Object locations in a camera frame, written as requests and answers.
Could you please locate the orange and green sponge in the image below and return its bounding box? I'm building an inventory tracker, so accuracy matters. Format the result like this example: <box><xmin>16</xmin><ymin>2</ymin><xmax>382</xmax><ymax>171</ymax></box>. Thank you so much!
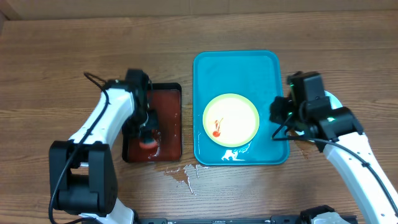
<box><xmin>139</xmin><ymin>137</ymin><xmax>159</xmax><ymax>150</ymax></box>

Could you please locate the light blue plate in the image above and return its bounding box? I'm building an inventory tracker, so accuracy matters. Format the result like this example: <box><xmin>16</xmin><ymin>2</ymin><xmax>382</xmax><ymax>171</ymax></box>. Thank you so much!
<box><xmin>292</xmin><ymin>90</ymin><xmax>343</xmax><ymax>138</ymax></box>

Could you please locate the yellow plate with ketchup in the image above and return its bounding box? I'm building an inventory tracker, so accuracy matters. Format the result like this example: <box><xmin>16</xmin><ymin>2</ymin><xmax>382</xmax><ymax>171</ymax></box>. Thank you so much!
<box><xmin>202</xmin><ymin>93</ymin><xmax>260</xmax><ymax>147</ymax></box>

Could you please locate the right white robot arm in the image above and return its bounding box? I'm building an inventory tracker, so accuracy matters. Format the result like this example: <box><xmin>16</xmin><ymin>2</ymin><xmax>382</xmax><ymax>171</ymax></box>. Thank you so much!
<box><xmin>270</xmin><ymin>91</ymin><xmax>397</xmax><ymax>223</ymax></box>

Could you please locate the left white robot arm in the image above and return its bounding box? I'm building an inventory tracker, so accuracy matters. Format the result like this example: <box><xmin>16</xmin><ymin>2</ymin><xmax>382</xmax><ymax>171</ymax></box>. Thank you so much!
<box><xmin>48</xmin><ymin>75</ymin><xmax>159</xmax><ymax>223</ymax></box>

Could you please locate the black tray with red water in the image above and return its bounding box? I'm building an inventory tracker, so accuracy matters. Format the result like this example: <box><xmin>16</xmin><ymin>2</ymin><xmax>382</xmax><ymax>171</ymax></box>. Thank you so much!
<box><xmin>122</xmin><ymin>83</ymin><xmax>182</xmax><ymax>162</ymax></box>

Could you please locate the teal plastic tray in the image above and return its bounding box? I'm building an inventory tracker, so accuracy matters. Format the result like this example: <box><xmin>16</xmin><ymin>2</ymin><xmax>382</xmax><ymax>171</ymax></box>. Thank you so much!
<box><xmin>193</xmin><ymin>50</ymin><xmax>290</xmax><ymax>166</ymax></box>

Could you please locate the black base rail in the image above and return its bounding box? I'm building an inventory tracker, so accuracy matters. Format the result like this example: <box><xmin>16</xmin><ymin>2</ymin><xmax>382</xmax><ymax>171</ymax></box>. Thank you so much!
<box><xmin>132</xmin><ymin>215</ymin><xmax>301</xmax><ymax>224</ymax></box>

